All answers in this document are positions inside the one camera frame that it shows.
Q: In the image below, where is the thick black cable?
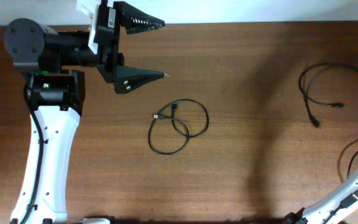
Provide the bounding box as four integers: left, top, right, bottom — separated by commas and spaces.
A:
147, 98, 210, 156

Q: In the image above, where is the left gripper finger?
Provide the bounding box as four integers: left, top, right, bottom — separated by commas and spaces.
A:
113, 1, 165, 34
114, 66, 168, 94

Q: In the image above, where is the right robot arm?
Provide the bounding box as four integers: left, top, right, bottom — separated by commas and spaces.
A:
281, 168, 358, 224

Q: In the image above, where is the thin black cable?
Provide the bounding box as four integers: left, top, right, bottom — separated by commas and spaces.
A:
298, 62, 358, 129

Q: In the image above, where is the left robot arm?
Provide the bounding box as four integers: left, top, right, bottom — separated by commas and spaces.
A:
4, 1, 165, 223

